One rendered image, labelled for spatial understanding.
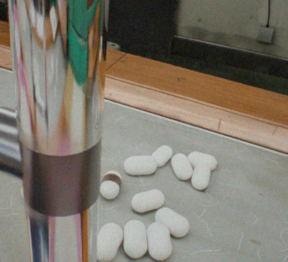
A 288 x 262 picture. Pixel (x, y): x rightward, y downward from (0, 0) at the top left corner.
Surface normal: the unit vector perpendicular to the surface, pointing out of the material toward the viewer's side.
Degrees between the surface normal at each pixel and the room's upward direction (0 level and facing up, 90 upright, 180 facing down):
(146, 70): 0
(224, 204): 0
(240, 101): 0
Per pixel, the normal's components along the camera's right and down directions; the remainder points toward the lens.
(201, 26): -0.30, 0.47
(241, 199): 0.09, -0.84
